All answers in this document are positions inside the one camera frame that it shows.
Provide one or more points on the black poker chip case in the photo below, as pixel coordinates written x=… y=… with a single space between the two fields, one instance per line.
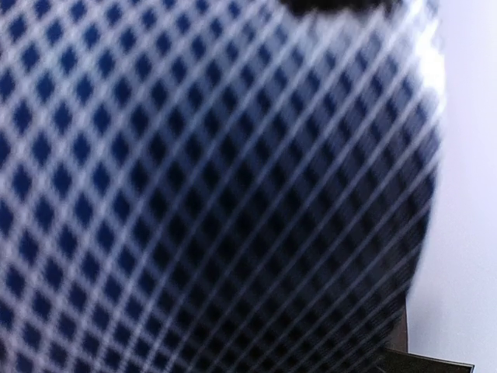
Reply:
x=401 y=362

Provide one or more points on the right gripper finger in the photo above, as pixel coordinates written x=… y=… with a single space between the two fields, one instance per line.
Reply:
x=302 y=8

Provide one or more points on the blue playing card deck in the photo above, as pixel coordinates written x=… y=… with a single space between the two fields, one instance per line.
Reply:
x=213 y=186

